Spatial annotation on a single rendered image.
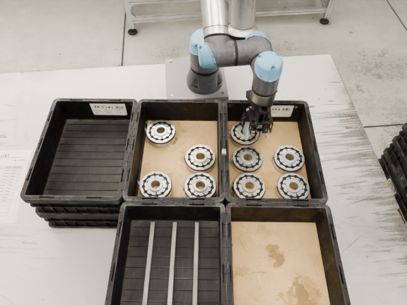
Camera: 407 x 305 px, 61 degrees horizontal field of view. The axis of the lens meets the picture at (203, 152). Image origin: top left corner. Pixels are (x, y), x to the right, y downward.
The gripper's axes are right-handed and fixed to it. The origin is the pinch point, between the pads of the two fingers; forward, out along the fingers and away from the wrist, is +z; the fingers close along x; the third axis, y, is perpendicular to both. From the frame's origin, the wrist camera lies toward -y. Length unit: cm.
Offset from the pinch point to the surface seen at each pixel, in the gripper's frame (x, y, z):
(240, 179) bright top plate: -7.7, 19.0, -0.8
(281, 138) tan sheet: 10.2, 2.0, 2.0
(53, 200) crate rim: -64, 24, -8
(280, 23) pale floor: 67, -179, 85
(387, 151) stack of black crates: 87, -23, 58
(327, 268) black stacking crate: 12, 50, 0
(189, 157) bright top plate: -23.6, 8.7, -0.9
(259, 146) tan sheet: 1.7, 4.6, 2.0
